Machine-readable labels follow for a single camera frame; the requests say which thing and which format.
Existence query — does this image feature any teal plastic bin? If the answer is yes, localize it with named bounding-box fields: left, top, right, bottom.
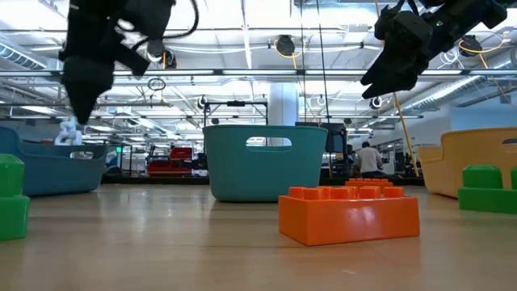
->
left=202, top=124, right=329, bottom=203

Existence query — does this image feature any yellow plastic bin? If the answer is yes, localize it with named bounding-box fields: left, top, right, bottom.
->
left=416, top=127, right=517, bottom=199

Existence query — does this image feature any white robot figure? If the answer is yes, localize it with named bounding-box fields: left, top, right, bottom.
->
left=54, top=116, right=84, bottom=146

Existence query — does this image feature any black metal stand frame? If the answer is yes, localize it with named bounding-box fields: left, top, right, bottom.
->
left=204, top=100, right=269, bottom=127

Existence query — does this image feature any black equipment cart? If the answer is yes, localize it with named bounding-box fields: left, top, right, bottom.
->
left=295, top=120, right=349, bottom=179

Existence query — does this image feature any red storage bins rack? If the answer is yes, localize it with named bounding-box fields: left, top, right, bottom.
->
left=147, top=146, right=194, bottom=178

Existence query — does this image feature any black ceiling cord reel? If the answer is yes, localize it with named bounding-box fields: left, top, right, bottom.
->
left=273, top=34, right=298, bottom=57
left=458, top=34, right=484, bottom=57

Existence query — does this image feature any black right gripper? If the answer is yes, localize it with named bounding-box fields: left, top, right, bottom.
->
left=359, top=6, right=434, bottom=100

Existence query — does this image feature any large orange toy block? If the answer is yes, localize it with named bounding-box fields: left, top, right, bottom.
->
left=278, top=186, right=421, bottom=247

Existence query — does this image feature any person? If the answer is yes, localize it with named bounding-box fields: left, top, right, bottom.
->
left=355, top=141, right=384, bottom=179

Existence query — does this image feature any dark blue plastic bin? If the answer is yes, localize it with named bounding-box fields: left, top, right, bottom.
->
left=0, top=126, right=109, bottom=197

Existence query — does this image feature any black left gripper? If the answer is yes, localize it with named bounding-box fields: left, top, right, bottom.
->
left=58, top=0, right=151, bottom=125

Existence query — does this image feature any green toy block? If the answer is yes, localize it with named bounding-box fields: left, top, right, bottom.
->
left=457, top=164, right=517, bottom=215
left=0, top=153, right=32, bottom=242

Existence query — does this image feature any yellow hanging cable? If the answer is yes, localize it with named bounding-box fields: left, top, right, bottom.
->
left=373, top=0, right=421, bottom=178

